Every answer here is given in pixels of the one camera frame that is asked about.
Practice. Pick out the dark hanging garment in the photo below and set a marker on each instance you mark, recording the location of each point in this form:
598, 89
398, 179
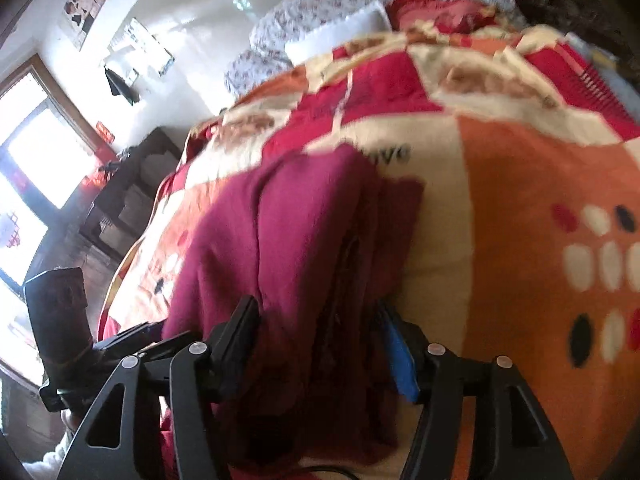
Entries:
119, 87

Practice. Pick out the red ruffled pillow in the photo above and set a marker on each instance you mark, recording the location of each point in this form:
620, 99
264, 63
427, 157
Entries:
440, 12

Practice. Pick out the small red wall sign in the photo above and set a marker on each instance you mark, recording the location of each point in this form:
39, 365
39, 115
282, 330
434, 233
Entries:
104, 130

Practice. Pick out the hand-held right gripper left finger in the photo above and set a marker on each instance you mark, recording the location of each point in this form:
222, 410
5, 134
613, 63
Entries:
240, 332

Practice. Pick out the wall calendar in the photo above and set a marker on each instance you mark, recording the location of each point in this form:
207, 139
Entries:
145, 47

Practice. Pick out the wall poster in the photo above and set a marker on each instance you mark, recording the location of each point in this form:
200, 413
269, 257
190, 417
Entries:
86, 2

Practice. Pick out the person's left forearm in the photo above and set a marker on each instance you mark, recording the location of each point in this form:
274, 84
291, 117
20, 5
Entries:
47, 460

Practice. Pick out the white pillow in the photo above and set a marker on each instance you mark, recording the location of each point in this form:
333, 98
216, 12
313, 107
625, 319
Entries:
335, 40

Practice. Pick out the maroon garment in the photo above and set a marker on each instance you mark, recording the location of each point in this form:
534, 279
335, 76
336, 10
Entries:
300, 240

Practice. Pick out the dark wooden cabinet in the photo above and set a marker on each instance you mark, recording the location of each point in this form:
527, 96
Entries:
132, 195

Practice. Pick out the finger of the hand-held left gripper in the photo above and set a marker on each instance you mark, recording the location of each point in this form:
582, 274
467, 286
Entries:
137, 337

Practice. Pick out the red orange printed blanket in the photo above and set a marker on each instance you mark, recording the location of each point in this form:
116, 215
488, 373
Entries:
525, 170

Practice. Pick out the carved dark wooden headboard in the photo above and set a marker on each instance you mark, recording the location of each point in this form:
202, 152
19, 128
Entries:
570, 5

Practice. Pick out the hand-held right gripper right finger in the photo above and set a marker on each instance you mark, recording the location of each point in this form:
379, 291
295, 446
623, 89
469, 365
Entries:
400, 360

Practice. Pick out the wooden framed window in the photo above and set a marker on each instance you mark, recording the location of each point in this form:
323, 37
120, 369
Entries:
35, 160

